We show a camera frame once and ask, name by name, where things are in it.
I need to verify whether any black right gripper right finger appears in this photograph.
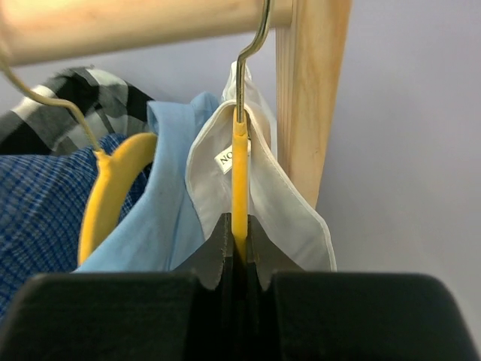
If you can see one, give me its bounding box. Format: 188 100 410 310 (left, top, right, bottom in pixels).
246 215 303 293

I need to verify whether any yellow hanger of white shirt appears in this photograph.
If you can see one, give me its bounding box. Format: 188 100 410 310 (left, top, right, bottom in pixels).
231 0 274 262

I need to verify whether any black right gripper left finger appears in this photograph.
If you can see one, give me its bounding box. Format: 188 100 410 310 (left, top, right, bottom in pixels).
174 213 234 291

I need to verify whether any light blue shirt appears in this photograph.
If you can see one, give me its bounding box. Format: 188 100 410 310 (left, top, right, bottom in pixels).
77 93 219 272

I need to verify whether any blue plaid shirt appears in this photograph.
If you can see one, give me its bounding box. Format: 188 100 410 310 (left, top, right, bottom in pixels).
0 133 151 320

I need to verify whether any yellow hanger of blue shirt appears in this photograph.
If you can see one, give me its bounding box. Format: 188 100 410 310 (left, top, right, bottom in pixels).
1 62 158 265

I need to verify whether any wooden clothes rack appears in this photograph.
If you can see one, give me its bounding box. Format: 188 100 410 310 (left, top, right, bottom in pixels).
1 1 352 205

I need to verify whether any black white checkered shirt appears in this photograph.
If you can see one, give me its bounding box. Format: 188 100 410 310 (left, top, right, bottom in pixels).
0 65 159 157

